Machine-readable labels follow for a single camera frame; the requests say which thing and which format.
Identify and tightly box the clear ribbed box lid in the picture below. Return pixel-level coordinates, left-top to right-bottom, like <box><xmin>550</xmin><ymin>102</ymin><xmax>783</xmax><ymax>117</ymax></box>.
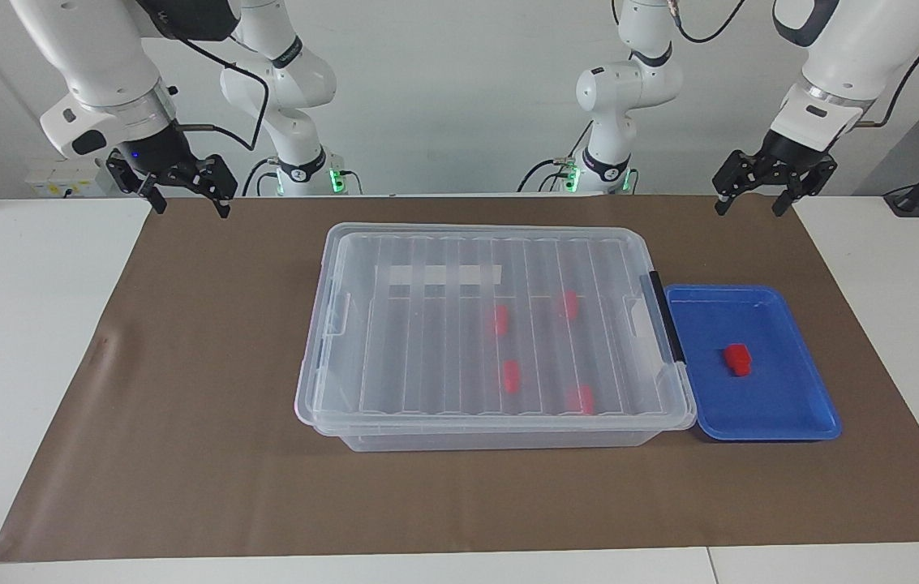
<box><xmin>294</xmin><ymin>223</ymin><xmax>697</xmax><ymax>431</ymax></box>

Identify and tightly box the brown table mat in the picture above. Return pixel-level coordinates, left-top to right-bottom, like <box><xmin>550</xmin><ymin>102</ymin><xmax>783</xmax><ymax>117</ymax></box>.
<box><xmin>0</xmin><ymin>195</ymin><xmax>919</xmax><ymax>563</ymax></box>

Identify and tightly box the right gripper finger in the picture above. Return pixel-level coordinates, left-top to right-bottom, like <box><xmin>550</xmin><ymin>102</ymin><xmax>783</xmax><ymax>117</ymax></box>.
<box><xmin>198</xmin><ymin>154</ymin><xmax>238</xmax><ymax>218</ymax></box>
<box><xmin>106</xmin><ymin>152</ymin><xmax>167</xmax><ymax>215</ymax></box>

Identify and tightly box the white power strip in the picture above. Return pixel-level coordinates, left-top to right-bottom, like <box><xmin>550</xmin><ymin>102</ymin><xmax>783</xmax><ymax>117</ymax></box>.
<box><xmin>25</xmin><ymin>158</ymin><xmax>115</xmax><ymax>198</ymax></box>

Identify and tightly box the black box latch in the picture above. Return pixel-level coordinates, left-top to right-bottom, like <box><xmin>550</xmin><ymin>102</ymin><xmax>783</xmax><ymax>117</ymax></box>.
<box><xmin>648</xmin><ymin>270</ymin><xmax>687</xmax><ymax>364</ymax></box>

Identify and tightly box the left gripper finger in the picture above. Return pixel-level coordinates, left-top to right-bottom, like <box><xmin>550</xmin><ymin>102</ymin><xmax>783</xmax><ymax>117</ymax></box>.
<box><xmin>712</xmin><ymin>150</ymin><xmax>752</xmax><ymax>215</ymax></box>
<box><xmin>773</xmin><ymin>161</ymin><xmax>837</xmax><ymax>217</ymax></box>

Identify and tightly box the clear plastic storage box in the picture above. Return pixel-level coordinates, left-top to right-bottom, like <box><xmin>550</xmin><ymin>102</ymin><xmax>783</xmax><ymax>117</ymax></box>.
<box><xmin>294</xmin><ymin>223</ymin><xmax>697</xmax><ymax>453</ymax></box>

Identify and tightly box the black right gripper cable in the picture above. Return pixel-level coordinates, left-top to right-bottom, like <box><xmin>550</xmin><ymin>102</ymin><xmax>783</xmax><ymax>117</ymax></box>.
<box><xmin>170</xmin><ymin>27</ymin><xmax>271</xmax><ymax>152</ymax></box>

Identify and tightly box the black arm base cable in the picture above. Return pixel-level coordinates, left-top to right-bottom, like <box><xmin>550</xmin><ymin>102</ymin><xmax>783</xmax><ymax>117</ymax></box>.
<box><xmin>517</xmin><ymin>122</ymin><xmax>594</xmax><ymax>194</ymax></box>
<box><xmin>242</xmin><ymin>156</ymin><xmax>281</xmax><ymax>197</ymax></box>

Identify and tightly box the blue plastic tray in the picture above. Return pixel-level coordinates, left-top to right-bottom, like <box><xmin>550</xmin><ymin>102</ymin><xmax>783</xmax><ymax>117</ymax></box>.
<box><xmin>662</xmin><ymin>284</ymin><xmax>843</xmax><ymax>441</ymax></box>

